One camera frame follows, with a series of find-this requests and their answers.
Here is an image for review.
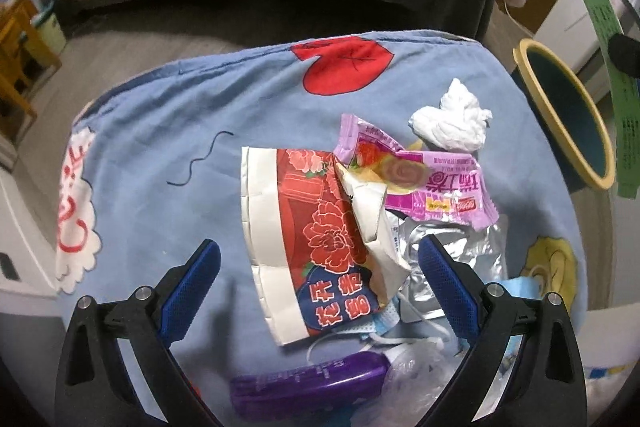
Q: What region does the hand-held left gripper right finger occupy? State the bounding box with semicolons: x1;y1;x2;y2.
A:
417;234;588;427

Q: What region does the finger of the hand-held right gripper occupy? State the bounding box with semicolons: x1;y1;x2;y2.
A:
606;33;640;80

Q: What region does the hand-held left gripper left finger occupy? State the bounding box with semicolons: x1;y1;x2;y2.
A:
54;238;223;427

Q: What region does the silver foil wrapper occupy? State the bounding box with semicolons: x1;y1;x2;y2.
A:
385;212;508;323

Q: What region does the green paper strip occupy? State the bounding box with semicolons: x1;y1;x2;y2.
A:
556;0;640;200

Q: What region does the blue face mask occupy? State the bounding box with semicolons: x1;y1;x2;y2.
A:
310;277;546;360

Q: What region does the yellow rimmed teal trash bin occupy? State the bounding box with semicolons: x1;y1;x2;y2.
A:
512;38;617;192

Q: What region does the clear plastic bag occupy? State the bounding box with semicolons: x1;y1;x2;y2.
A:
385;339;461;427

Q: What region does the white tissue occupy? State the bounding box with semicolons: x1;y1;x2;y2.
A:
407;78;493;152

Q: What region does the white floor appliance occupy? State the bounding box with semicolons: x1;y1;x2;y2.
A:
532;0;640;78

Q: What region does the pink snack wrapper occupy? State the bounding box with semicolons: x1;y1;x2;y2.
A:
332;113;501;230

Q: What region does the black thread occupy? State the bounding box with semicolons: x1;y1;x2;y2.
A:
167;130;235;186

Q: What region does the small blue printed blanket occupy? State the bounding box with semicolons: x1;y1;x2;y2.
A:
52;29;593;427

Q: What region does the dark bed base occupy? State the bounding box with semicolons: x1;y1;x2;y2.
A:
52;0;496;44

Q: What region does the green and white bucket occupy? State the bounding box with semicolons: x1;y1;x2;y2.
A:
37;4;68;55

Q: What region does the wooden side table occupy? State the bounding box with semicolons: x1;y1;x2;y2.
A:
0;0;63;140

